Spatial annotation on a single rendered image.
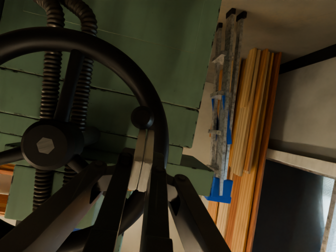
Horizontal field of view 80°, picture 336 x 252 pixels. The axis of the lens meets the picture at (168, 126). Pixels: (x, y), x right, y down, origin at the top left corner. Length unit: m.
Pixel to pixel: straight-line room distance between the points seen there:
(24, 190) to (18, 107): 0.18
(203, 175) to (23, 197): 0.34
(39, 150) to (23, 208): 0.17
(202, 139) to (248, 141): 1.38
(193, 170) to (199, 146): 2.60
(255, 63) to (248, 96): 0.28
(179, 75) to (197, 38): 0.09
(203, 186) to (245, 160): 1.32
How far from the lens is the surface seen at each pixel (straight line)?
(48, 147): 0.27
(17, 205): 0.43
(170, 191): 0.16
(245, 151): 1.78
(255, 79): 1.83
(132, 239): 3.36
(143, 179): 0.17
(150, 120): 0.20
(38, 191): 0.39
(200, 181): 0.48
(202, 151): 3.09
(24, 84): 0.51
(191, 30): 0.50
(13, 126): 0.52
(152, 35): 0.48
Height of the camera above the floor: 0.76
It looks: level
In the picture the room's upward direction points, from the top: 169 degrees counter-clockwise
